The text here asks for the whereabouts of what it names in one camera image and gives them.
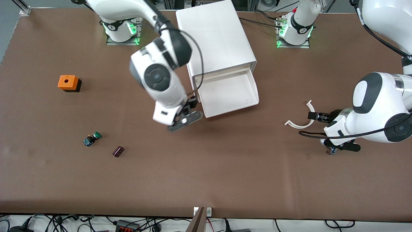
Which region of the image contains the white plastic drawer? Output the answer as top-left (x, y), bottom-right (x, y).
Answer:
top-left (196, 69), bottom-right (260, 119)

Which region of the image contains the white plastic drawer cabinet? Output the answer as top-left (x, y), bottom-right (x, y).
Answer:
top-left (176, 0), bottom-right (257, 97)

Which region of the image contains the white curved plastic strip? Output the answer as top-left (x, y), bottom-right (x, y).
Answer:
top-left (285, 100), bottom-right (316, 129)

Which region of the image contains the metal base mounting plate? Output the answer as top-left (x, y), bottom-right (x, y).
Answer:
top-left (276, 38), bottom-right (310, 49)
top-left (106, 18), bottom-right (143, 45)

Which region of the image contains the black red power strip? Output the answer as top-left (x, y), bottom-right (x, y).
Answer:
top-left (115, 220), bottom-right (140, 232)

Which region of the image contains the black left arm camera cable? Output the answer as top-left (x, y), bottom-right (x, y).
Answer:
top-left (298, 0), bottom-right (412, 140)

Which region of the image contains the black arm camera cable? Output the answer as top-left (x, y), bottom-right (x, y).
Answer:
top-left (159, 28), bottom-right (204, 96)
top-left (298, 0), bottom-right (412, 140)

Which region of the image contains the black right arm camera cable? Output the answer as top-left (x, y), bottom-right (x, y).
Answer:
top-left (159, 28), bottom-right (204, 96)

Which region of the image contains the green push button switch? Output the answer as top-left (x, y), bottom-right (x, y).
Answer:
top-left (83, 131), bottom-right (102, 147)

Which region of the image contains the orange black button enclosure box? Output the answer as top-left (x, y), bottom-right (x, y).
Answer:
top-left (58, 75), bottom-right (82, 93)

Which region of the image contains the grey wedge-shaped post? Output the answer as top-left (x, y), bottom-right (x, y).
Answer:
top-left (186, 207), bottom-right (206, 232)

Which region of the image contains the black power cable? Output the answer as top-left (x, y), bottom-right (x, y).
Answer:
top-left (254, 10), bottom-right (285, 21)
top-left (239, 17), bottom-right (279, 28)

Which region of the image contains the black cable bundle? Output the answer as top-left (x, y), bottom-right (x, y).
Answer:
top-left (138, 217), bottom-right (193, 232)

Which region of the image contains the black tangled cable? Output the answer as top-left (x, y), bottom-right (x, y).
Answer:
top-left (24, 214), bottom-right (79, 231)

